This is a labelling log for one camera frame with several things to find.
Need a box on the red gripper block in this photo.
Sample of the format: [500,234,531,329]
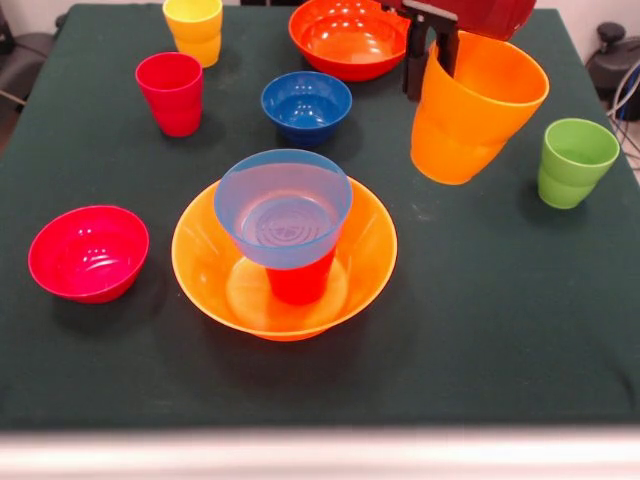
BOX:
[379,0,539,103]

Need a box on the orange cup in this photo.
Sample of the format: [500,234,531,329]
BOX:
[409,30,551,186]

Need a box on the dark blue bowl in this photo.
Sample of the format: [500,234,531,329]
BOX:
[260,70,353,149]

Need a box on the light blue bowl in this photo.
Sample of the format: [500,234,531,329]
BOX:
[213,148,353,271]

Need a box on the red-orange cup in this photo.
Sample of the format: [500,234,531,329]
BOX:
[264,249,337,307]

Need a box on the large red-orange bowl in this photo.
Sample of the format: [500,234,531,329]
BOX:
[288,0,410,83]

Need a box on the green cup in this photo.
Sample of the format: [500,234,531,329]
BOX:
[537,118,621,210]

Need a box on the yellow cup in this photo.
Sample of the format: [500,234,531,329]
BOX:
[162,0,224,69]

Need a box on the pink-red cup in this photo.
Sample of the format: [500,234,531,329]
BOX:
[134,52,205,138]

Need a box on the large orange bowl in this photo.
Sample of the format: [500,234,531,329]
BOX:
[171,174,399,343]

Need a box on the pink-red bowl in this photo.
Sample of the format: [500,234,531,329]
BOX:
[27,204,150,305]

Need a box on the dark green tablecloth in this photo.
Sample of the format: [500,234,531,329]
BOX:
[0,3,640,432]

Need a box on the dark grey pedestal base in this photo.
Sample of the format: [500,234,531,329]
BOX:
[0,4,56,109]
[584,22,640,96]

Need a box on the tangle of cables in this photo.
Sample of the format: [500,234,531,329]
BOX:
[607,59,640,146]

